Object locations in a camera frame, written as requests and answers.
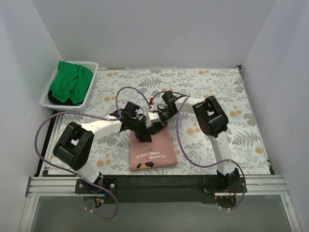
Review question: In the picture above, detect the pink t-shirt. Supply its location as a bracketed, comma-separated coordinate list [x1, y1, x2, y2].
[129, 127, 178, 172]

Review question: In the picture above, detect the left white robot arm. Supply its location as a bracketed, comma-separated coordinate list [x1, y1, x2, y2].
[53, 102, 159, 193]

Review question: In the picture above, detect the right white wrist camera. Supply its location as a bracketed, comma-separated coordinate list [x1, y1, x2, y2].
[149, 97, 156, 111]

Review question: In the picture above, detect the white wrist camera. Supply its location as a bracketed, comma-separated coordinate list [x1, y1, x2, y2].
[145, 112, 160, 128]
[149, 97, 156, 111]

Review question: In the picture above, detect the white plastic basket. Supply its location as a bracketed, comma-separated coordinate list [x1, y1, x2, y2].
[40, 61, 98, 112]

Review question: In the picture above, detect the aluminium frame rail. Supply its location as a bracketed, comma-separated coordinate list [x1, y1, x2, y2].
[26, 175, 300, 232]

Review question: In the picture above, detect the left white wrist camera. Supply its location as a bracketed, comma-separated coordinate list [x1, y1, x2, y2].
[145, 112, 160, 128]

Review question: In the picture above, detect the green t-shirt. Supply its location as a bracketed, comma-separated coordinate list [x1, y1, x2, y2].
[50, 61, 93, 105]

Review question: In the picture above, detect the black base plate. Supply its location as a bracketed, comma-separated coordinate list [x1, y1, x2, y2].
[75, 175, 247, 204]

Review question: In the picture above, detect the black garment in basket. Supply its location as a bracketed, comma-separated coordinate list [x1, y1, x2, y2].
[48, 90, 74, 106]

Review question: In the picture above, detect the floral table mat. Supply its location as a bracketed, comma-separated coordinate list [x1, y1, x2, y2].
[50, 69, 270, 175]

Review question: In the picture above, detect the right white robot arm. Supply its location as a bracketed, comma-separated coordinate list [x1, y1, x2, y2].
[159, 91, 240, 192]

